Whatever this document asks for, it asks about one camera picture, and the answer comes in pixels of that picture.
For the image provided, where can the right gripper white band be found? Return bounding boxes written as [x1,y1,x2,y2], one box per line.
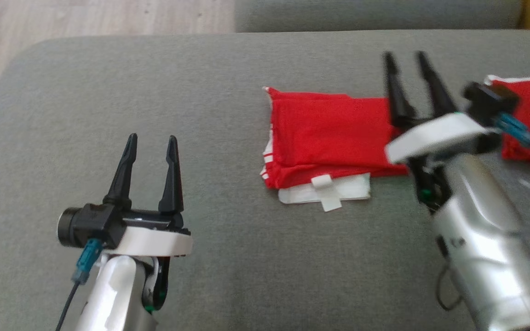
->
[382,51,496,164]

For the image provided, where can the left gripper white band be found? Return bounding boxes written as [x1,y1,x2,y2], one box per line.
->
[103,133,194,257]

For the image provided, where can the red Bulls jersey white sleeves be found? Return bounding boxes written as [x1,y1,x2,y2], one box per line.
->
[259,86,410,213]

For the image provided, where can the large grey sofa seat cushion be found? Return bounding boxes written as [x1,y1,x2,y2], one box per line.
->
[0,30,530,331]

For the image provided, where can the left black cable teal connector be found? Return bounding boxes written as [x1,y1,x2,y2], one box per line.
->
[56,238,104,331]

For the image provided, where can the black cable teal connector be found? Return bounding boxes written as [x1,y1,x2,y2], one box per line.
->
[56,238,104,331]
[495,113,530,235]

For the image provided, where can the right black cable teal connector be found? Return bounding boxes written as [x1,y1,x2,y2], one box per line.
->
[495,113,530,235]

